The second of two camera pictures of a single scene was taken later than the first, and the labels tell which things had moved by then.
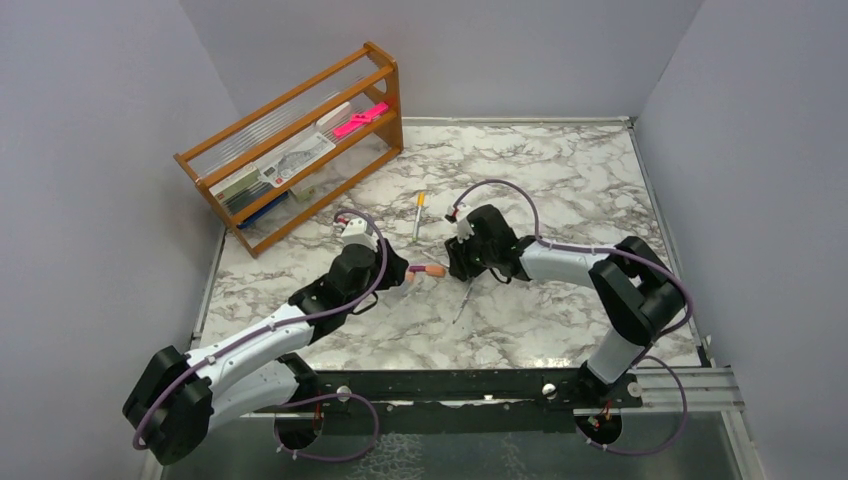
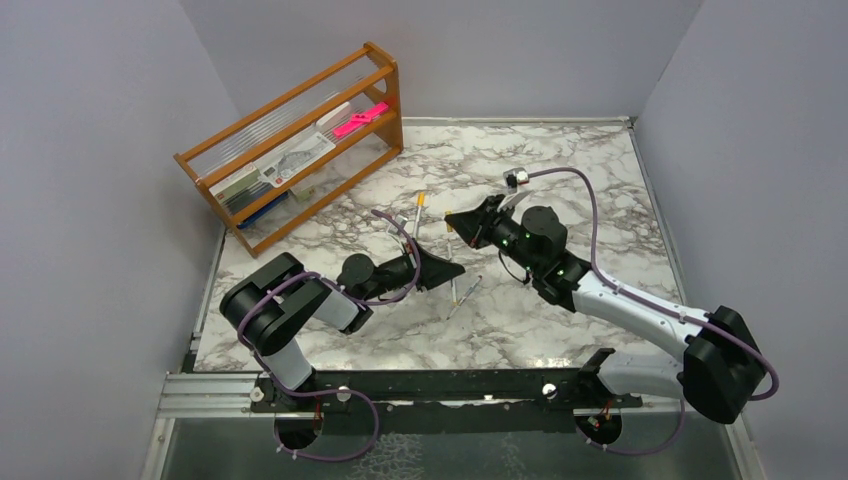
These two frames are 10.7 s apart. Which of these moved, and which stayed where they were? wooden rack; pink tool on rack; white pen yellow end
Moved: white pen yellow end
Stayed: wooden rack; pink tool on rack
